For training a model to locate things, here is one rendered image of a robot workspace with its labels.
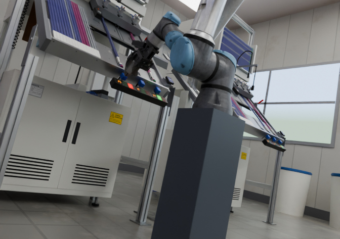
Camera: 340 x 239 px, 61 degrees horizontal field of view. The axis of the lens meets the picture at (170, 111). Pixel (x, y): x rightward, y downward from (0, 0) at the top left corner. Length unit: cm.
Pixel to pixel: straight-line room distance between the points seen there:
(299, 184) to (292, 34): 264
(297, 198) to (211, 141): 320
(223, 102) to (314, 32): 441
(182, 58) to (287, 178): 324
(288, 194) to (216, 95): 312
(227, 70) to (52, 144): 98
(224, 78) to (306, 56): 420
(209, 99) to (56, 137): 89
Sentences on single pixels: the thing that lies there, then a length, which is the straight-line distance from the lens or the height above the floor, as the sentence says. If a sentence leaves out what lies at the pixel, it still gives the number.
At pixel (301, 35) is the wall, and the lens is 545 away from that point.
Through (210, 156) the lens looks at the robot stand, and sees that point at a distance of 96.
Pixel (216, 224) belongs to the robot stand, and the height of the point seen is 18.
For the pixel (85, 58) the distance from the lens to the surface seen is 135.
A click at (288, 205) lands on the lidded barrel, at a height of 10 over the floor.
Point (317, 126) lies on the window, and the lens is 473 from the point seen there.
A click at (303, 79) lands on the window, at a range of 506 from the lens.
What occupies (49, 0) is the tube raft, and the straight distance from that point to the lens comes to 162.
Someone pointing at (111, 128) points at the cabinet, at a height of 46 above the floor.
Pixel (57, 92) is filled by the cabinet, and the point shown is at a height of 57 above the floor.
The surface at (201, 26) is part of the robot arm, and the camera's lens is 102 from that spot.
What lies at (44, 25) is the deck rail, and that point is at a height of 79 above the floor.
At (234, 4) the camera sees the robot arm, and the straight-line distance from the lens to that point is 121.
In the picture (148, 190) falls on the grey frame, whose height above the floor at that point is 18.
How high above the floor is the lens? 36
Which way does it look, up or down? 9 degrees up
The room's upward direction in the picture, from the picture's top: 12 degrees clockwise
